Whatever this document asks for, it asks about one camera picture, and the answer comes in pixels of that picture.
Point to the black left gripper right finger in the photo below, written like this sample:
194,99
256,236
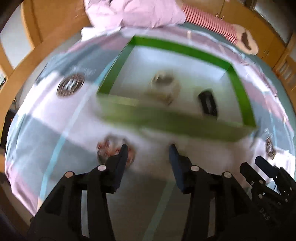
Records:
183,170

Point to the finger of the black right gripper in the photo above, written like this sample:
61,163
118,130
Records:
251,175
268,169

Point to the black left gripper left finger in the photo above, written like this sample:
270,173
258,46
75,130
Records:
115,169

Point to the black wrist watch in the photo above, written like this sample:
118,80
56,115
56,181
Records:
208,103

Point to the white wrist watch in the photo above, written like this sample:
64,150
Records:
163,87

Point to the plaid bed sheet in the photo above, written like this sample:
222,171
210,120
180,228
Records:
60,123

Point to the green cardboard box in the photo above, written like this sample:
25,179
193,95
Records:
122,98

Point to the wooden wardrobe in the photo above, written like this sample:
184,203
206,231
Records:
269,22

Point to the red striped plush doll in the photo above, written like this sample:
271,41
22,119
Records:
235,34

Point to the pink crumpled blanket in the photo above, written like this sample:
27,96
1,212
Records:
145,14

